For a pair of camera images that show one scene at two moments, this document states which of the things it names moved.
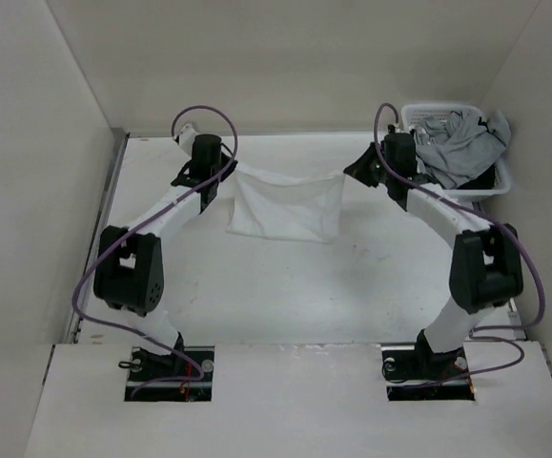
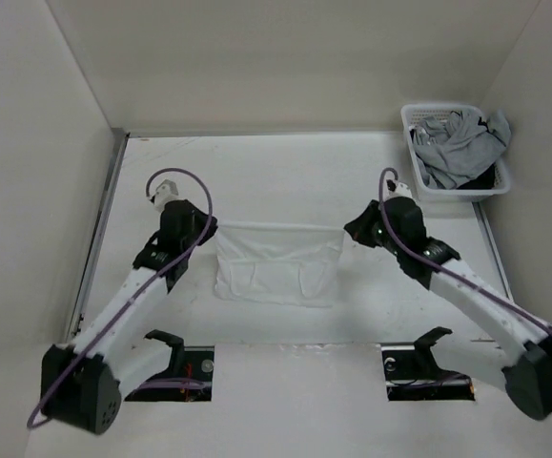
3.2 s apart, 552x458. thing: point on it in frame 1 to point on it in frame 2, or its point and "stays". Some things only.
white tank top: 273,206 to 277,264
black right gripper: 358,169 to 358,228
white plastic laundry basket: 502,181 stays
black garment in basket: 484,181 stays
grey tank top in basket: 449,148 stays
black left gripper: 228,171 to 210,231
